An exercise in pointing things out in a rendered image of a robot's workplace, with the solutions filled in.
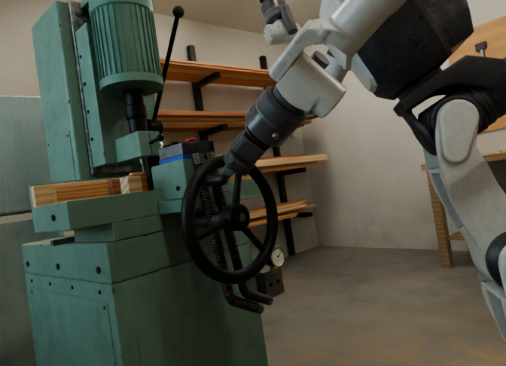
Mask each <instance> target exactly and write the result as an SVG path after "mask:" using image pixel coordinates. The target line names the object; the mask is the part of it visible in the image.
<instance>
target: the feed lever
mask: <svg viewBox="0 0 506 366"><path fill-rule="evenodd" d="M172 12H173V15H174V16H175V19H174V23H173V27H172V33H171V36H170V40H169V46H168V50H167V54H166V60H165V63H164V67H163V73H162V76H163V84H165V80H166V74H167V71H168V67H169V61H170V57H171V54H172V48H173V45H174V40H175V35H176V31H177V28H178V22H179V18H182V17H183V16H184V9H183V7H181V6H175V7H174V8H173V10H172ZM162 93H163V89H162V90H161V91H160V92H158V94H157V100H156V104H155V107H154V113H153V117H152V119H147V125H148V131H158V132H159V134H162V132H163V124H162V122H161V121H160V120H158V119H157V114H158V110H159V107H160V100H161V97H162Z"/></svg>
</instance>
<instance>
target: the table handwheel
mask: <svg viewBox="0 0 506 366"><path fill-rule="evenodd" d="M225 165H226V164H225V162H224V154H222V155H218V156H215V157H213V158H210V159H209V160H207V161H206V162H205V163H203V164H202V165H201V166H200V167H199V168H198V169H197V170H196V171H195V172H194V174H193V175H192V176H191V179H190V180H189V182H188V183H187V187H186V189H185V192H184V196H183V199H182V204H181V231H182V235H183V239H184V243H185V245H186V248H187V251H188V253H189V255H190V257H191V259H192V260H193V262H194V263H195V264H196V266H197V267H198V268H199V269H200V270H201V271H202V272H203V273H204V274H205V275H207V276H208V277H209V278H210V279H213V280H215V281H216V282H220V283H223V284H229V285H234V284H239V283H242V282H246V281H248V280H250V279H251V278H253V277H254V276H256V275H257V274H258V273H259V272H260V271H261V270H262V269H263V268H264V266H265V265H266V263H267V262H268V260H269V259H270V256H271V254H272V252H273V249H274V246H275V243H276V237H277V232H278V212H277V206H276V200H275V197H274V194H273V191H272V188H271V187H270V184H269V182H268V181H267V179H266V177H265V176H264V174H263V173H262V172H261V171H260V170H259V169H258V168H257V167H256V166H254V168H253V169H252V170H251V172H250V173H249V174H248V175H250V176H251V177H252V179H253V180H254V181H255V183H256V184H257V186H258V187H259V189H260V191H261V194H262V196H263V198H264V203H265V207H266V212H267V231H266V236H265V239H264V244H263V243H262V242H261V241H260V240H259V239H258V238H257V237H256V236H255V235H254V234H253V233H252V231H251V230H250V229H249V228H248V225H249V222H250V214H249V211H248V209H247V208H246V206H244V205H243V204H240V191H241V181H242V176H241V175H237V174H235V181H234V189H233V201H232V205H227V206H224V207H223V208H222V209H221V211H219V212H214V213H213V216H212V223H213V225H212V226H211V227H208V225H207V224H208V223H207V220H206V215H205V212H204V213H196V214H195V206H196V201H197V196H198V193H199V191H200V188H201V187H202V185H203V182H204V180H205V179H206V178H208V176H209V175H210V174H211V173H213V172H214V171H215V170H217V169H220V168H222V167H225ZM199 227H208V228H206V229H205V230H202V231H200V232H199V233H197V232H196V228H199ZM221 229H224V230H226V231H242V232H243V233H244V234H245V235H246V236H247V237H248V238H249V239H250V240H251V241H252V242H253V243H254V245H255V246H256V247H257V248H258V249H259V251H260V252H259V254H258V256H257V257H256V258H255V259H254V260H253V262H252V263H250V264H249V265H248V266H247V267H245V268H244V269H241V270H237V271H228V270H223V269H221V268H219V267H217V266H216V265H215V264H213V263H212V262H211V261H210V260H209V258H208V257H207V256H206V254H205V252H204V251H203V249H202V247H201V245H200V242H199V241H200V240H202V239H204V238H206V237H208V236H209V235H211V234H213V233H215V232H217V231H219V230H221Z"/></svg>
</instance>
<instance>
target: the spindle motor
mask: <svg viewBox="0 0 506 366"><path fill-rule="evenodd" d="M88 4H89V10H90V19H91V25H92V31H93V41H94V47H95V52H96V63H97V69H98V74H99V86H100V91H101V93H102V94H104V95H106V96H112V97H117V98H125V97H124V96H123V91H124V90H128V89H134V88H137V89H143V90H144V92H145V95H144V96H149V95H152V94H155V93H158V92H160V91H161V90H162V89H163V88H164V84H163V76H162V70H161V64H160V55H159V49H158V43H157V33H156V28H155V22H154V11H153V5H152V0H88Z"/></svg>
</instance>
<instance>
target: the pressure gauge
mask: <svg viewBox="0 0 506 366"><path fill-rule="evenodd" d="M280 252H281V253H280ZM277 255H279V257H277ZM284 261H285V252H284V249H283V248H282V247H281V246H274V249H273V252H272V254H271V256H270V259H269V260H268V262H267V265H268V266H270V270H271V273H275V272H276V268H275V267H281V266H282V265H283V263H284Z"/></svg>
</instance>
